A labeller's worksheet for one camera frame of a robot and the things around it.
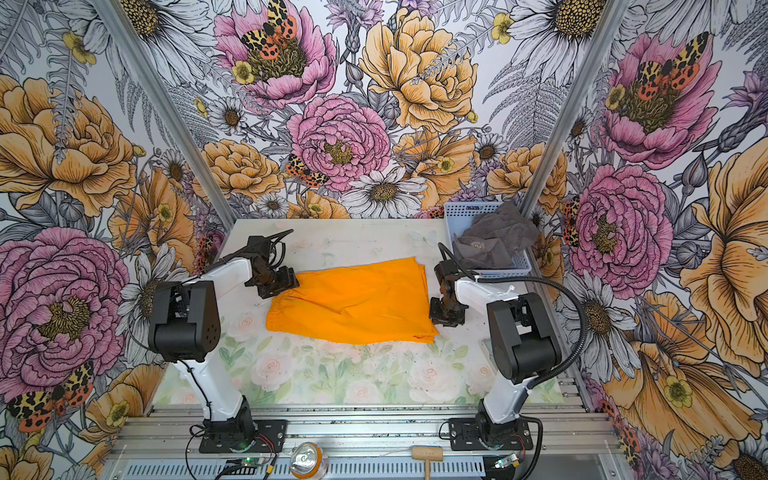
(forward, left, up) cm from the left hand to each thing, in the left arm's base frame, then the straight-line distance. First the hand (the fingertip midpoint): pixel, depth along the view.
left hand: (289, 294), depth 98 cm
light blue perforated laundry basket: (+37, -61, 0) cm, 71 cm away
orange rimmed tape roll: (-45, -15, +9) cm, 49 cm away
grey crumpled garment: (+20, -70, +4) cm, 73 cm away
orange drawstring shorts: (-1, -31, -2) cm, 31 cm away
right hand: (-12, -47, -1) cm, 49 cm away
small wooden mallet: (-44, -41, 0) cm, 60 cm away
